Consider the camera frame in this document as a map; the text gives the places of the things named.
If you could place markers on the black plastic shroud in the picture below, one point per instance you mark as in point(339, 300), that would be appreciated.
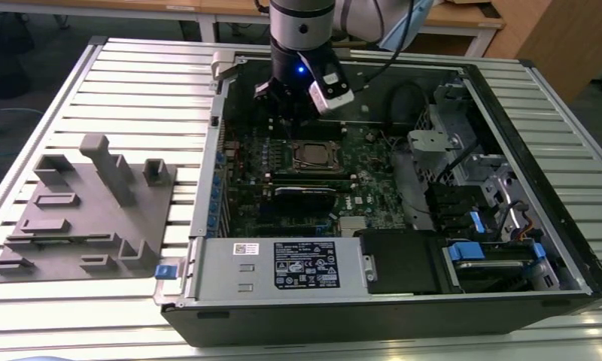
point(401, 263)

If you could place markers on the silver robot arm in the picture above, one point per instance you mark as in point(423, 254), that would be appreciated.
point(300, 26)

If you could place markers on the green RAM stick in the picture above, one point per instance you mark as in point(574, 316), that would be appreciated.
point(55, 241)

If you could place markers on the CPU socket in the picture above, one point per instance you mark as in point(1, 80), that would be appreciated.
point(315, 168)

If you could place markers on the hard disk in blue carrier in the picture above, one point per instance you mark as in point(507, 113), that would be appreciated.
point(466, 251)

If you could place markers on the blue case latch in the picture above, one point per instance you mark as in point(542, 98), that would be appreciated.
point(165, 272)

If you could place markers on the black graphics card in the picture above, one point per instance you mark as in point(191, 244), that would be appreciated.
point(303, 205)

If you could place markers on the silver green CPU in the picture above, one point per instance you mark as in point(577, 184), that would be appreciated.
point(316, 154)

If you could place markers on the green motherboard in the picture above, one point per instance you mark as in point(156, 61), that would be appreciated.
point(377, 188)

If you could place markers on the silver finned heatsink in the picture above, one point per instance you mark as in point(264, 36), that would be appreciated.
point(354, 223)

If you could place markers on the wooden cabinet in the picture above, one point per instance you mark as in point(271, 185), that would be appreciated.
point(557, 37)

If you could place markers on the silver power supply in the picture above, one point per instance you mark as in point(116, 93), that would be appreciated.
point(220, 278)

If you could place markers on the black expansion slot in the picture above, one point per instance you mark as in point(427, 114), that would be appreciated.
point(286, 228)

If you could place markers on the silver metal disk bay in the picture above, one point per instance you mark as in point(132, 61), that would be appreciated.
point(431, 141)

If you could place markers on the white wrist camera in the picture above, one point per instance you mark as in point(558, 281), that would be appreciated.
point(334, 99)

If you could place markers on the black RAM slot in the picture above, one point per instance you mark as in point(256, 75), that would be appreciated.
point(326, 172)
point(326, 176)
point(326, 181)
point(326, 184)

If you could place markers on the blue plastic bay tab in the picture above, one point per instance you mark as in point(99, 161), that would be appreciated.
point(477, 222)

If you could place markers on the wooden desk white frame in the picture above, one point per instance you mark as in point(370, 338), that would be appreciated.
point(105, 3)
point(461, 19)

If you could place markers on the black open PC case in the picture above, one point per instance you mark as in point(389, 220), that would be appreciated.
point(331, 323)

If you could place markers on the black office chair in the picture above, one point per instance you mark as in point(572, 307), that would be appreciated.
point(4, 75)

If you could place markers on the grey parts rack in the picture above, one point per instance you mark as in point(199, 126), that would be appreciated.
point(95, 225)

